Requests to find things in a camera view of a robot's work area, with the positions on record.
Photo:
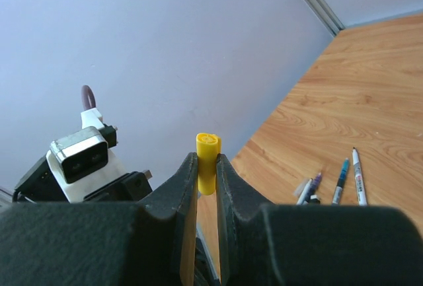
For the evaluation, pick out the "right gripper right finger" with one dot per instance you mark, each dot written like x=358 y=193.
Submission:
x=263 y=243

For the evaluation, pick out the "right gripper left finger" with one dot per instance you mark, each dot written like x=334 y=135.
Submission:
x=149 y=242

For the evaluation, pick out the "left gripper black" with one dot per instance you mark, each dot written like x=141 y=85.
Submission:
x=39 y=185

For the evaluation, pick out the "yellow pen cap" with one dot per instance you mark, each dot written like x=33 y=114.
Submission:
x=208 y=146

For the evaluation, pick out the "white thin pen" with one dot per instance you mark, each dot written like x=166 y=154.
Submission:
x=302 y=191

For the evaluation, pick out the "purple gel pen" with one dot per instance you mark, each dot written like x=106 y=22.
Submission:
x=313 y=187

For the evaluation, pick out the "blue gel pen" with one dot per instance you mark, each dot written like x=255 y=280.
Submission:
x=340 y=182

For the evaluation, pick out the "white pen with lettering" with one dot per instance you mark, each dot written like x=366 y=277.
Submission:
x=360 y=188

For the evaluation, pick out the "small black white cap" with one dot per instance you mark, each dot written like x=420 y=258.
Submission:
x=314 y=199

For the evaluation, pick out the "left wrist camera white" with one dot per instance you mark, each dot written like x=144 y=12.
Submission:
x=83 y=162

